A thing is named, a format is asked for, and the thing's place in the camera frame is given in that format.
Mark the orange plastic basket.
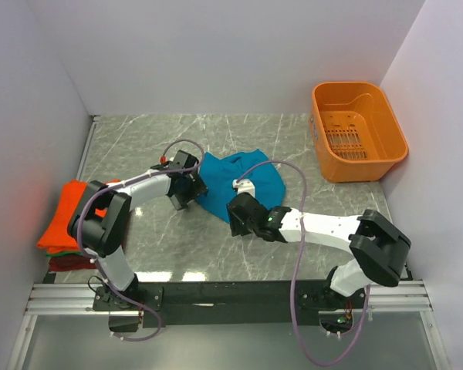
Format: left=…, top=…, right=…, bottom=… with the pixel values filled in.
left=309, top=81, right=409, bottom=183

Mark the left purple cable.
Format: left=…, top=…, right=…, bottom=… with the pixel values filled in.
left=76, top=139, right=204, bottom=344

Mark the purple cable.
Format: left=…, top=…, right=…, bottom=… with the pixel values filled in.
left=76, top=139, right=204, bottom=344
left=235, top=160, right=371, bottom=367

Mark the aluminium rail frame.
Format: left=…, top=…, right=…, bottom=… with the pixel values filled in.
left=25, top=281, right=433, bottom=316

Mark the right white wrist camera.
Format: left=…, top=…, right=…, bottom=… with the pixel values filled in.
left=232, top=179, right=255, bottom=197

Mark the folded orange t shirt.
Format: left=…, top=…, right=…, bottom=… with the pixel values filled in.
left=36, top=178, right=120, bottom=255

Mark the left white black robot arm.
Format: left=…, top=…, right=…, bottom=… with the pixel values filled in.
left=67, top=150, right=208, bottom=310

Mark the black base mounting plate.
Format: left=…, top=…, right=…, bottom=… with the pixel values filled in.
left=93, top=280, right=365, bottom=332

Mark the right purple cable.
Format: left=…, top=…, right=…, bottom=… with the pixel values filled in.
left=235, top=160, right=371, bottom=367

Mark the teal blue t shirt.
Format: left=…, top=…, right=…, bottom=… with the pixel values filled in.
left=195, top=150, right=286, bottom=224

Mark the folded dark red t shirt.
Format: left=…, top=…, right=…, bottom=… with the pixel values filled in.
left=48, top=215, right=133, bottom=273

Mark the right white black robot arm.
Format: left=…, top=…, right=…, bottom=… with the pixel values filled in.
left=227, top=193, right=411, bottom=309

